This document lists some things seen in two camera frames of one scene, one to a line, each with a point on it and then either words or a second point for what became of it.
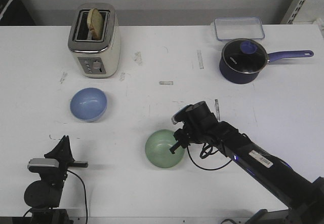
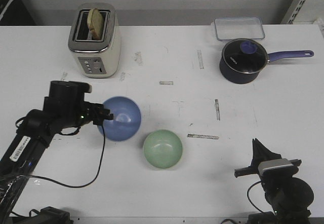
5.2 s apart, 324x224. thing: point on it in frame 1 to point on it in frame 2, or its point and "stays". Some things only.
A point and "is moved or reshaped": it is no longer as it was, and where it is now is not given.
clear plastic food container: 239,28 stays
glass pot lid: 244,56 stays
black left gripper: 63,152 to 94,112
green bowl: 157,149 stays
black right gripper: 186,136 to 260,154
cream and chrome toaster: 96,58 stays
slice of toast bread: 94,21 stays
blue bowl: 88,104 is moved or reshaped
